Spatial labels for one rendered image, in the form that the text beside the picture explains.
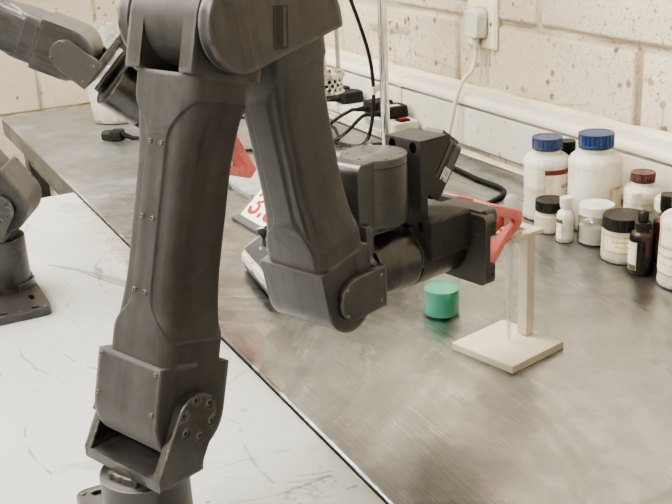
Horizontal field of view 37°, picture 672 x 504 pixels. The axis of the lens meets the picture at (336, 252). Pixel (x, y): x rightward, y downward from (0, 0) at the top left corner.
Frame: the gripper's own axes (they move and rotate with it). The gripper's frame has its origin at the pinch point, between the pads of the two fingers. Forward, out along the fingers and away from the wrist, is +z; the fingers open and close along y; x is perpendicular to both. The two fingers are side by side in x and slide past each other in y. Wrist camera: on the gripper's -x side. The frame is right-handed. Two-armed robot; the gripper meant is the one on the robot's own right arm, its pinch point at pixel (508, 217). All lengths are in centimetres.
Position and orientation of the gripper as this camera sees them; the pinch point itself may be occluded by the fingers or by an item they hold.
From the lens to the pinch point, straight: 99.7
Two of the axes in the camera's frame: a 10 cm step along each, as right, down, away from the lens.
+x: 0.4, 9.4, 3.4
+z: 7.6, -2.5, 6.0
